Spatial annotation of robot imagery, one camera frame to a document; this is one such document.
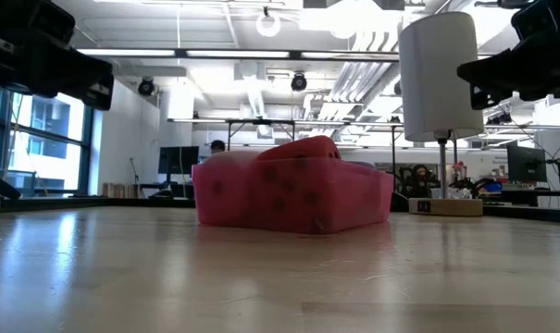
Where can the row of wooden blocks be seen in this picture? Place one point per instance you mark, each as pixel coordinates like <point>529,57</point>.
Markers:
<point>120,190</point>

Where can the black ceiling spotlight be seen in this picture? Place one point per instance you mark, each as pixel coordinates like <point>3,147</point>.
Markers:
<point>299,82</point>
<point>145,87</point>

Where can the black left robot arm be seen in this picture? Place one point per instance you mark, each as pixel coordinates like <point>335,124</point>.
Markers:
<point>11,41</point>

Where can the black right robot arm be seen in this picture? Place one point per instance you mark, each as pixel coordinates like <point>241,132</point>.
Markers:
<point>552,18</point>

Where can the black computer monitor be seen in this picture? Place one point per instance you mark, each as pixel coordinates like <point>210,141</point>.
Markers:
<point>177,159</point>
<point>527,164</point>

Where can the red foam die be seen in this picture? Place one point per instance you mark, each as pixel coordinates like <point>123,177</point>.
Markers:
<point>302,148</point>

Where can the white shade table lamp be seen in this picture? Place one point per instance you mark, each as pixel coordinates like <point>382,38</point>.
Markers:
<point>439,78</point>

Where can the background robot arms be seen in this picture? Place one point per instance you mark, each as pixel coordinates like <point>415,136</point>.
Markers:
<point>418,180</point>

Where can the pink translucent plastic bin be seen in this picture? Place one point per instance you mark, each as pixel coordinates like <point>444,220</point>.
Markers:
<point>289,194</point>

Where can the person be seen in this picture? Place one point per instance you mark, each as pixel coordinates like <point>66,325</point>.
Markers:
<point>217,146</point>

